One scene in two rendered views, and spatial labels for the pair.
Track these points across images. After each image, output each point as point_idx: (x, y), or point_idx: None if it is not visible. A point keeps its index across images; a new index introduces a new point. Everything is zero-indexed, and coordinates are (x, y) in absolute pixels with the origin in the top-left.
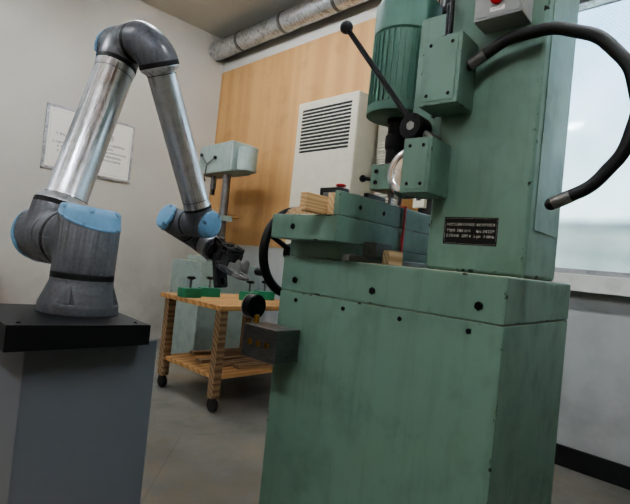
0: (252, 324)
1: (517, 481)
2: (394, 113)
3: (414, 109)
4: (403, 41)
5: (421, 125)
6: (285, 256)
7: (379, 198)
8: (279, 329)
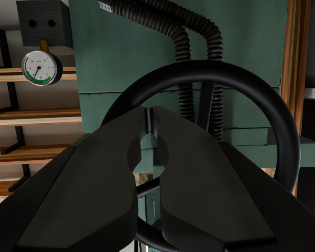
0: (33, 49)
1: None
2: (158, 226)
3: (154, 214)
4: None
5: None
6: (83, 131)
7: None
8: (60, 54)
